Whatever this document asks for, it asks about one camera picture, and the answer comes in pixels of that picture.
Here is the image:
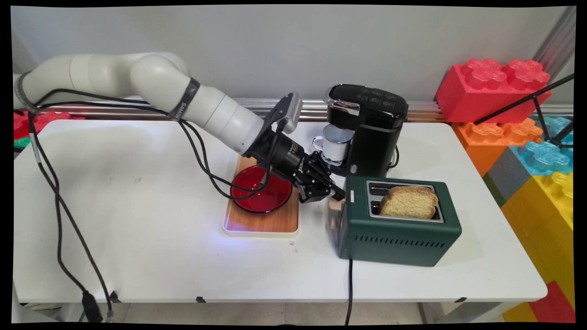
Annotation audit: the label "red bowl with black rim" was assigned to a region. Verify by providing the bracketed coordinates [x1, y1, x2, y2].
[229, 165, 293, 215]

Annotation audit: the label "green two-slot toaster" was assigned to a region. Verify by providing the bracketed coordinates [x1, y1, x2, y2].
[337, 176, 463, 267]

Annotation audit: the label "black tripod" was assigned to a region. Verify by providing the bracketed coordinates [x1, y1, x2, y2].
[473, 73, 575, 149]

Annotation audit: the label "big blue toy brick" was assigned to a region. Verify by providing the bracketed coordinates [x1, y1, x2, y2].
[509, 115, 574, 176]

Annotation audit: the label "black toaster power cord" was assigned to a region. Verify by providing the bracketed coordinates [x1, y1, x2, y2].
[344, 259, 354, 326]

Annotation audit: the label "flat red toy brick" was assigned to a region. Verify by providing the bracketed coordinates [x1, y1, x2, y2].
[529, 280, 576, 324]

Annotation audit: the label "black velcro strap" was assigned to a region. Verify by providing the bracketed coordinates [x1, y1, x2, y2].
[167, 78, 201, 121]
[14, 71, 38, 113]

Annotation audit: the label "big orange toy brick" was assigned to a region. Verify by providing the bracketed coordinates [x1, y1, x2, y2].
[452, 118, 544, 177]

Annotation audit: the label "slice of bread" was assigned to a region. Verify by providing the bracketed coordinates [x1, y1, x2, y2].
[379, 185, 439, 220]

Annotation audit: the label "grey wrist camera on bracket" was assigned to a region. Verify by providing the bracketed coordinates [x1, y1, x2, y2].
[263, 92, 304, 135]

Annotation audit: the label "red toy brick behind table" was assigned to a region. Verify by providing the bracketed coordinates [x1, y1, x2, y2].
[14, 111, 86, 141]

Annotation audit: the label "slanted aluminium profile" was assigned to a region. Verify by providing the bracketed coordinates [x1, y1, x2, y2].
[533, 6, 576, 79]

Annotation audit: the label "thick black cable with plug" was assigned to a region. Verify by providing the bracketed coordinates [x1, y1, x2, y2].
[14, 89, 276, 323]

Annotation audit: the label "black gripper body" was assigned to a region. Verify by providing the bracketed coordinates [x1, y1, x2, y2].
[243, 131, 329, 185]

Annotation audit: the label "wooden tray with cream rim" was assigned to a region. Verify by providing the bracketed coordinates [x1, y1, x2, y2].
[222, 154, 300, 237]

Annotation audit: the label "black coffee maker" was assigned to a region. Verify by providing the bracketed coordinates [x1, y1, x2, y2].
[316, 83, 410, 178]

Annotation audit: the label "thin black cable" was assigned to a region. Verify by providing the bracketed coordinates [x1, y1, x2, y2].
[28, 100, 276, 323]

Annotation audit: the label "horizontal aluminium rail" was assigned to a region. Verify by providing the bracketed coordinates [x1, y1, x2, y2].
[44, 96, 574, 122]

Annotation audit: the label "big yellow toy brick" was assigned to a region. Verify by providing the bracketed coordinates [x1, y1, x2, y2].
[500, 171, 575, 322]

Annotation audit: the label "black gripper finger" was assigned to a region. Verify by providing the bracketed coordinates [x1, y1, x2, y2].
[316, 158, 346, 202]
[298, 179, 332, 204]

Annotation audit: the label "big grey toy brick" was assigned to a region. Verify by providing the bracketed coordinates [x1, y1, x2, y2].
[482, 147, 533, 207]

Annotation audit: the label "white enamel mug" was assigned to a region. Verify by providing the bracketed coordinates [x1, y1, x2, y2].
[313, 124, 354, 162]

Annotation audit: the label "big red toy brick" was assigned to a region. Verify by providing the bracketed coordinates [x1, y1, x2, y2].
[435, 58, 552, 123]

